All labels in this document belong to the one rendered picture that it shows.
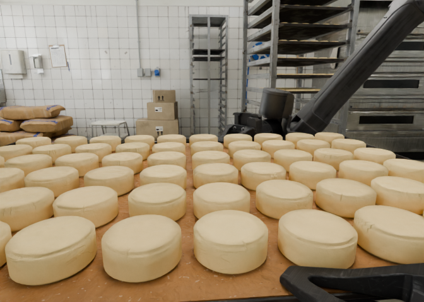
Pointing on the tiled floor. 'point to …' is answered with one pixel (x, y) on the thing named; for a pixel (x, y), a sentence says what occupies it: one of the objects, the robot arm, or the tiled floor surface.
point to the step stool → (111, 125)
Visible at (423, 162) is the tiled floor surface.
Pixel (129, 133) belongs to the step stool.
